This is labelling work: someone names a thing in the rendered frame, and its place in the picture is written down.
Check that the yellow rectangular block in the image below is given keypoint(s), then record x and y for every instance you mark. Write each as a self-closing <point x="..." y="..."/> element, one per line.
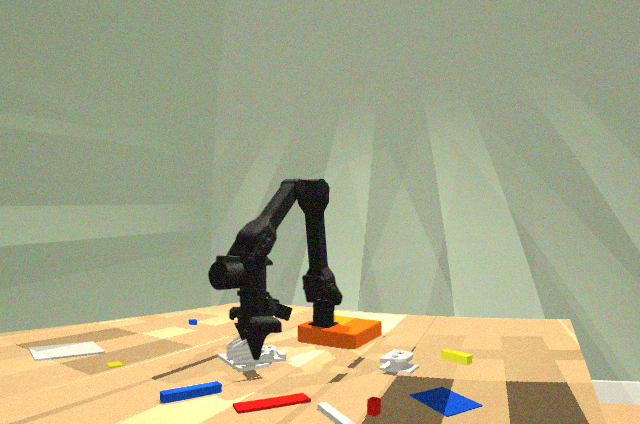
<point x="456" y="356"/>

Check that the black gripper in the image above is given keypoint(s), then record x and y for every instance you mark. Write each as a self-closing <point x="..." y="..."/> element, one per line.
<point x="252" y="323"/>

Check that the blue flat rectangular plate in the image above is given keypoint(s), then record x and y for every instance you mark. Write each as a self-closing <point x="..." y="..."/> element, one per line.
<point x="445" y="401"/>

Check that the blue rectangular bar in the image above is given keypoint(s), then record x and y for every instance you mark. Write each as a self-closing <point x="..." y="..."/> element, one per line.
<point x="183" y="393"/>

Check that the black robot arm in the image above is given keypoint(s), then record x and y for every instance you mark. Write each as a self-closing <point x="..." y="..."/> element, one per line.
<point x="245" y="263"/>

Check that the red flat bar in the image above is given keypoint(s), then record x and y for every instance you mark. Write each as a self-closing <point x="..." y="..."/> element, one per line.
<point x="269" y="403"/>

